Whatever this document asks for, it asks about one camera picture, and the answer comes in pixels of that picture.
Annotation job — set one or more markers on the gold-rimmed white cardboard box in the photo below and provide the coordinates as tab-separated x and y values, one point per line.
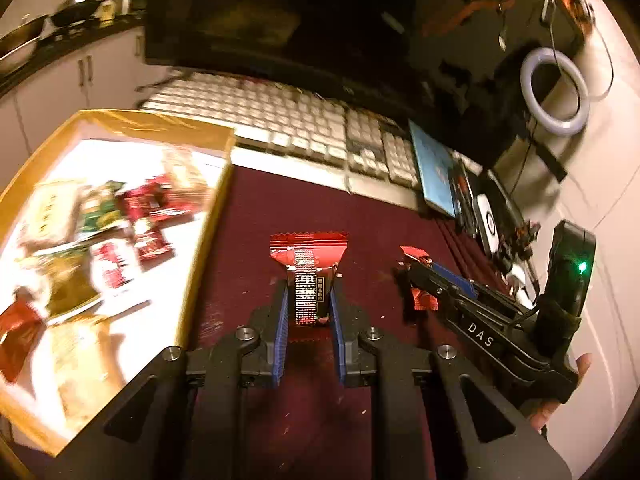
150	125

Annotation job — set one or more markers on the black marker pen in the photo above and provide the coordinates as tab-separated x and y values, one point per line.
462	200

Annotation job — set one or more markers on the green-gold snack packet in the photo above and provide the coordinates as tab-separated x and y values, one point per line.
65	280

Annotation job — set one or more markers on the clear pastry packet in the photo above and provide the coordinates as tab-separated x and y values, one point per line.
181	170

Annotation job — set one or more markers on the white kitchen cabinet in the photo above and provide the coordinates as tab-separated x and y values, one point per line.
60	85

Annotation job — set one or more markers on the person's right hand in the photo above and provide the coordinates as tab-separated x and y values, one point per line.
584	365

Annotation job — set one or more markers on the red packet with black label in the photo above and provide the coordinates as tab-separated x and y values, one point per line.
307	255

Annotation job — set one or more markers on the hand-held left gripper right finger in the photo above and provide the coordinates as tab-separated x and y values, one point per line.
337	335

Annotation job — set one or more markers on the white keyboard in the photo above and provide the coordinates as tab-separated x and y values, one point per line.
280	115

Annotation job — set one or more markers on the black wok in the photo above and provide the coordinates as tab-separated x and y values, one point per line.
75	10

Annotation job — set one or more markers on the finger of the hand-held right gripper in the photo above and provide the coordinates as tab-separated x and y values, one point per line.
455	278
435	287

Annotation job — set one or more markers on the small dark red packet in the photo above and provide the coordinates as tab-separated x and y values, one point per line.
150	242

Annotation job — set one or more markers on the small red snack packet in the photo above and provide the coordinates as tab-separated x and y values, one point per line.
422	301

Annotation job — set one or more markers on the maroon tablecloth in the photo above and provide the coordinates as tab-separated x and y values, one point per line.
250	240

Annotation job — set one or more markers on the black monitor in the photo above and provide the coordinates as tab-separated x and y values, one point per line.
300	25

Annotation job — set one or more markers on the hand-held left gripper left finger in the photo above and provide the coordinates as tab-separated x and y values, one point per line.
281	330

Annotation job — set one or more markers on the steel kettle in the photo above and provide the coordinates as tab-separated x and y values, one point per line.
128	1

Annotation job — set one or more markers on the blue notebook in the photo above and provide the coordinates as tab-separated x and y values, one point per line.
435	170

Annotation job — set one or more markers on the white round-button device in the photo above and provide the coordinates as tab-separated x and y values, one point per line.
487	222

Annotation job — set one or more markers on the bright red snack packet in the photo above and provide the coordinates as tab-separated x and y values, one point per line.
147	202

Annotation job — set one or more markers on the white charger plug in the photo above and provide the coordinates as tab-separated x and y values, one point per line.
520	280

